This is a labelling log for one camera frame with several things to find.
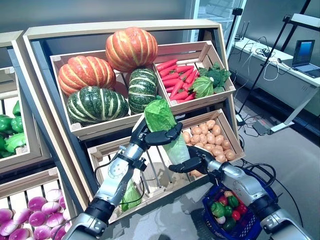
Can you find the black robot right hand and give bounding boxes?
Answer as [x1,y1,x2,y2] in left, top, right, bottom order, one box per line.
[168,145,218,176]

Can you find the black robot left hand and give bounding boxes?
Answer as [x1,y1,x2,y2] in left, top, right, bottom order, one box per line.
[129,117,184,152]

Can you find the napa cabbage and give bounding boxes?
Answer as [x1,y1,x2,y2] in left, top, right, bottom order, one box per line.
[119,178,143,212]
[144,98,191,166]

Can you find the blue plastic shopping basket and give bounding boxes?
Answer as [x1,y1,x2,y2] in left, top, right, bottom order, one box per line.
[201,163,278,240]

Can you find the wooden slat crate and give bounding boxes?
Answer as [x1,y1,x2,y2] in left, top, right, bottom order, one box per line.
[174,108,246,181]
[87,136,211,225]
[49,48,176,138]
[0,66,42,163]
[152,40,236,116]
[0,167,76,240]

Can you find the red carrot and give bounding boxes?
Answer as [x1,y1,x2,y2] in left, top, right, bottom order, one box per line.
[162,77,181,88]
[184,69,198,85]
[174,65,195,73]
[161,72,180,81]
[169,90,190,101]
[170,79,185,99]
[156,58,179,72]

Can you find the green striped pumpkin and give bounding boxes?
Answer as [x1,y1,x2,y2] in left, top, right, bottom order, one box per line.
[66,86,130,126]
[127,68,159,115]

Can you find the dark green bell pepper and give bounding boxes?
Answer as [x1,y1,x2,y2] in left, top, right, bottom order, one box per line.
[222,217,237,231]

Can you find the round green cabbage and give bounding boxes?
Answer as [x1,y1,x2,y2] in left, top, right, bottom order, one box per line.
[4,132,27,153]
[191,76,215,99]

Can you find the grey floor box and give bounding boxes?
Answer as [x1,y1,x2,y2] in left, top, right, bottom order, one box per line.
[251,119,275,136]

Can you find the green broccoli with leaves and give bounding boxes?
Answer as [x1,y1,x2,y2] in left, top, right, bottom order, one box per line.
[198,62,232,94]

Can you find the orange striped pumpkin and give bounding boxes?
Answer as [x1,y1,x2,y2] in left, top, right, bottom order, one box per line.
[105,26,159,73]
[57,55,117,97]

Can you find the white desk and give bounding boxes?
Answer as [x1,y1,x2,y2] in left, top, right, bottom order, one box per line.
[228,37,320,133]

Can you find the black tripod stand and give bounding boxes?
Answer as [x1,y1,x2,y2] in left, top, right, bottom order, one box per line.
[236,0,312,116]

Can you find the wooden display shelf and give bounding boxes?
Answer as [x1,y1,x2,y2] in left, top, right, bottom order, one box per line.
[22,19,247,226]
[0,30,66,240]

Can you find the black router with antennas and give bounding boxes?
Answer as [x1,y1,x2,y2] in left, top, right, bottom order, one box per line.
[234,21,251,42]

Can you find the open laptop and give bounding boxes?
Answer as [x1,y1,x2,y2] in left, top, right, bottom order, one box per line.
[291,39,320,78]

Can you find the white flat panel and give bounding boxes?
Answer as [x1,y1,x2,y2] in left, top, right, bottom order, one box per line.
[283,13,320,32]

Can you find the thin black camera stand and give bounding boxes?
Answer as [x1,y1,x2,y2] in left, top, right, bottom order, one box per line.
[224,7,244,50]

